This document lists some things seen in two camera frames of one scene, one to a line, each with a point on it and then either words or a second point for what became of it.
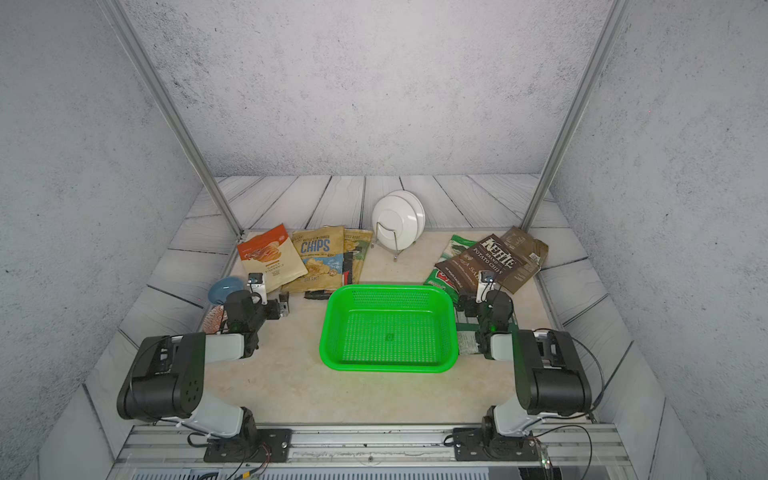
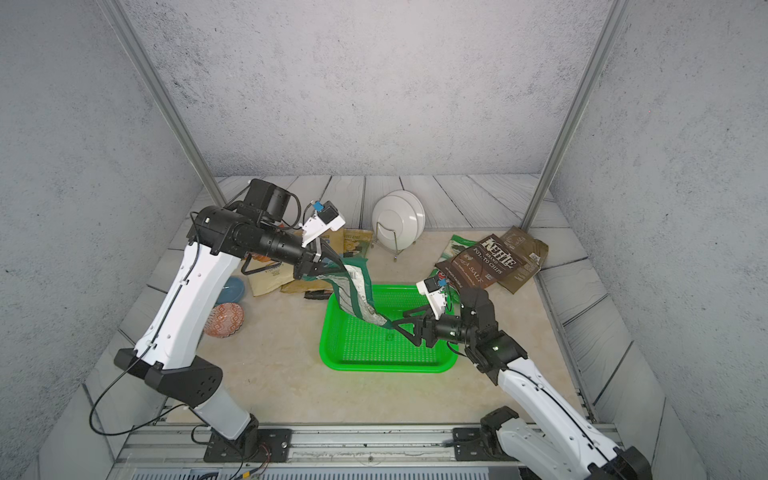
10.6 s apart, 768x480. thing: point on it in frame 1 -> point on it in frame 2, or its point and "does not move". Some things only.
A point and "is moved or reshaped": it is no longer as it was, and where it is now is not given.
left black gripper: [274, 313] -> [314, 252]
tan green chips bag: [358, 242] does not move
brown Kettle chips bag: [487, 255] does not move
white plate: [398, 219] does not move
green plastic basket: [389, 328] does not move
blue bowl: [220, 287] does not move
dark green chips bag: [474, 342] is moved or reshaped
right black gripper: [471, 309] -> [428, 324]
